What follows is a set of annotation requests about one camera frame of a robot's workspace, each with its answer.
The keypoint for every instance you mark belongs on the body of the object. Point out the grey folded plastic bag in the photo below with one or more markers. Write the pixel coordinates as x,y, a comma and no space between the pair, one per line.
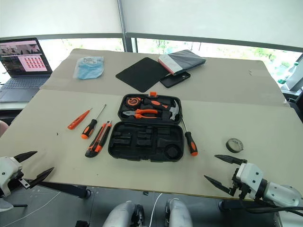
184,60

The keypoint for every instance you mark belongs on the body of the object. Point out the silver rounded body shell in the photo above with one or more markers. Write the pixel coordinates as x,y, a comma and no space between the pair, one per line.
177,212
120,212

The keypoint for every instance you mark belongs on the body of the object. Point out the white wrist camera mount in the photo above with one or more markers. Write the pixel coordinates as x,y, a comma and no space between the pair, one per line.
8,170
251,175

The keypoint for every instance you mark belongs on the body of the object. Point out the dark window frame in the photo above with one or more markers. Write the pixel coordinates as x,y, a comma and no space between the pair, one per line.
189,37

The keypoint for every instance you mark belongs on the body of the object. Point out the black electrical tape roll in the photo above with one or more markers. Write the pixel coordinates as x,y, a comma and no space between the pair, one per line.
230,146

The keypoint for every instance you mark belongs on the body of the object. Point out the clear plastic bottle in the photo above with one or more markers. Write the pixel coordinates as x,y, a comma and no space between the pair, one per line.
292,71

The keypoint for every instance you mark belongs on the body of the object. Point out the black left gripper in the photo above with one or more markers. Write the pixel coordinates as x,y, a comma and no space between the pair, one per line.
23,182

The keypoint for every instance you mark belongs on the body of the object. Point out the black tool case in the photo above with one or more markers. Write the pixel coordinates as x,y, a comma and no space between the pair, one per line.
132,151

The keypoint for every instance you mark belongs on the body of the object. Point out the black orange utility knife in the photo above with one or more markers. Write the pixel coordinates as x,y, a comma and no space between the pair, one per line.
97,144

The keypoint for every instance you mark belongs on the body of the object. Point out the blue item in clear bag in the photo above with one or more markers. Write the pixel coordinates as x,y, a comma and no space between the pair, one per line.
90,68

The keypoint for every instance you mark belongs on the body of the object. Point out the white side desk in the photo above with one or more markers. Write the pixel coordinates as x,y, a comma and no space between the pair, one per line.
11,105

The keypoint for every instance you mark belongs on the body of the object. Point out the black orange tape measure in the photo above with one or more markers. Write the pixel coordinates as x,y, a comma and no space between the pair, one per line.
133,101

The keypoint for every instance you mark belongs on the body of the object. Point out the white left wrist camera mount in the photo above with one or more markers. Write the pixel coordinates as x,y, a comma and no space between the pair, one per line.
8,170

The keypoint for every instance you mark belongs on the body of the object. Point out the black orange claw hammer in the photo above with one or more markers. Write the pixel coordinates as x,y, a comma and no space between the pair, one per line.
155,103

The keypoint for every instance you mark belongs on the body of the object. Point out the black smartphone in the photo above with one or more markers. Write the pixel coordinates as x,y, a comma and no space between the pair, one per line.
174,80

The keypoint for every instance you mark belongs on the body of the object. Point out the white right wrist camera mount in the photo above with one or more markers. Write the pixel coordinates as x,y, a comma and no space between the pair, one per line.
251,175

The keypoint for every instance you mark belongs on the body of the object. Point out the pink rounded object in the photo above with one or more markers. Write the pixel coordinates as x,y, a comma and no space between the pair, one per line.
2,128

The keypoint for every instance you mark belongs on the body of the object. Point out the black orange screwdriver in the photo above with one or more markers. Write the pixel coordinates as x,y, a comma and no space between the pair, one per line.
191,142
88,128

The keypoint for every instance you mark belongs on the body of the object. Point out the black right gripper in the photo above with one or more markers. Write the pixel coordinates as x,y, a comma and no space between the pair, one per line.
236,184

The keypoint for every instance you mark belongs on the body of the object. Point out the grey laptop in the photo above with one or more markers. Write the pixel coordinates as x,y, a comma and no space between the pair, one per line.
21,82

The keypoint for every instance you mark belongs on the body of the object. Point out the black mouse pad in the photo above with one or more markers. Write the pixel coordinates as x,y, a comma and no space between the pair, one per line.
142,74

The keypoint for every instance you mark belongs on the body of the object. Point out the orange test pen screwdriver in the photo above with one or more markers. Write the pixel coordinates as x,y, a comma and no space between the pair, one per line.
77,121

